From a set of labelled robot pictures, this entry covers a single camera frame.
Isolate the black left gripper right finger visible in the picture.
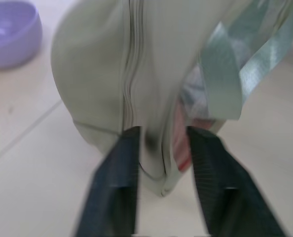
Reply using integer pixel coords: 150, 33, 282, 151
185, 126, 289, 237

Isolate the pale green zip pouch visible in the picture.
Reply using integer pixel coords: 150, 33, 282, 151
50, 0, 293, 198

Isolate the purple plastic bowl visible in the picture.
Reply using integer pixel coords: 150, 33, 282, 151
0, 0, 43, 70

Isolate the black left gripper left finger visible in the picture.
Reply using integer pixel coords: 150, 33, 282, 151
72, 126, 141, 237

